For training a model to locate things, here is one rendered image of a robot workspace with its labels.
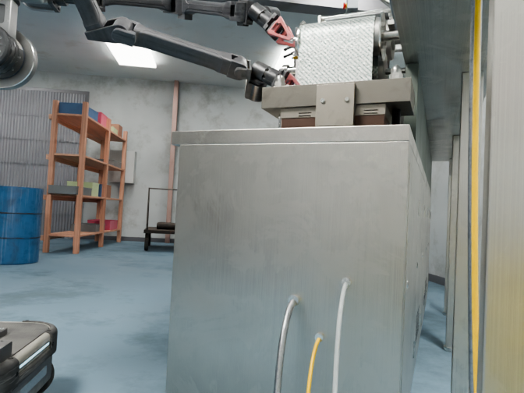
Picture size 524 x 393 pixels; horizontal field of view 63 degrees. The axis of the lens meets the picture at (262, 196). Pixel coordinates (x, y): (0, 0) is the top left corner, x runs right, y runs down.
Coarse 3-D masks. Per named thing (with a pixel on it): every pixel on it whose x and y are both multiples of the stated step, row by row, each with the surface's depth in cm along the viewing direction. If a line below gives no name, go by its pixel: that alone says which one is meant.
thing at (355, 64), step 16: (352, 48) 132; (368, 48) 130; (304, 64) 138; (320, 64) 136; (336, 64) 134; (352, 64) 132; (368, 64) 130; (304, 80) 137; (320, 80) 135; (336, 80) 133; (352, 80) 131
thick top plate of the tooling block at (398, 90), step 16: (368, 80) 110; (384, 80) 109; (400, 80) 107; (272, 96) 120; (288, 96) 118; (304, 96) 117; (368, 96) 110; (384, 96) 108; (400, 96) 107; (272, 112) 126
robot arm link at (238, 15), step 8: (184, 0) 174; (192, 0) 172; (184, 8) 175; (192, 8) 172; (200, 8) 168; (208, 8) 165; (216, 8) 162; (224, 8) 158; (232, 8) 157; (240, 8) 153; (184, 16) 178; (192, 16) 180; (224, 16) 160; (232, 16) 156; (240, 16) 154
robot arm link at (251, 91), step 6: (246, 60) 144; (234, 72) 139; (240, 72) 138; (246, 72) 139; (240, 78) 140; (246, 78) 141; (246, 84) 144; (252, 84) 145; (264, 84) 146; (246, 90) 146; (252, 90) 146; (258, 90) 145; (246, 96) 147; (252, 96) 147; (258, 96) 146
